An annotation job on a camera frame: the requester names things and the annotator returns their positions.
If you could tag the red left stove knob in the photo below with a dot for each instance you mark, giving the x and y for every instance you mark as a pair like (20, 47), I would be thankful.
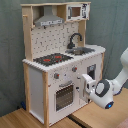
(56, 76)

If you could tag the black toy stovetop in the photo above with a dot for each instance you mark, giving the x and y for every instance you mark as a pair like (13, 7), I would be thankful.
(52, 59)

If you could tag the red right stove knob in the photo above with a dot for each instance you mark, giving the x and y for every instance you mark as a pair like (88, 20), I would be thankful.
(74, 69)

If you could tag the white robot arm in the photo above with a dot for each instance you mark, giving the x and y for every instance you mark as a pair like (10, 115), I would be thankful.
(102, 92)

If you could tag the grey range hood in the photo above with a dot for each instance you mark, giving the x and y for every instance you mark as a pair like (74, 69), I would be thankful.
(48, 18)

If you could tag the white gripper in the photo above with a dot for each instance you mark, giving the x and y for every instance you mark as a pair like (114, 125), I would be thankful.
(87, 85)

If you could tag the grey toy sink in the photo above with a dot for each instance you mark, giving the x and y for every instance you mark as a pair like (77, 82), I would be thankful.
(79, 51)

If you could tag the wooden toy kitchen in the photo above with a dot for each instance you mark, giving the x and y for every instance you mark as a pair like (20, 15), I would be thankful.
(46, 40)

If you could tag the white oven door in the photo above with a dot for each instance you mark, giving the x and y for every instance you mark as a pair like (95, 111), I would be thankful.
(63, 98)

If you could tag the red stove knob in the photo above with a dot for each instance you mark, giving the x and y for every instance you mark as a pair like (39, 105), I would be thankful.
(56, 76)
(74, 69)

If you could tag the black toy faucet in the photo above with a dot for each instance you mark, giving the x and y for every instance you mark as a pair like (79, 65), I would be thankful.
(71, 44)

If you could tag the white toy microwave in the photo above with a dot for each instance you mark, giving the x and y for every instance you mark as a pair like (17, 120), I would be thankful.
(77, 11)

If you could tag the grey ice dispenser panel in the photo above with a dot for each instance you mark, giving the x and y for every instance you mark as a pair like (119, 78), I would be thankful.
(91, 71)

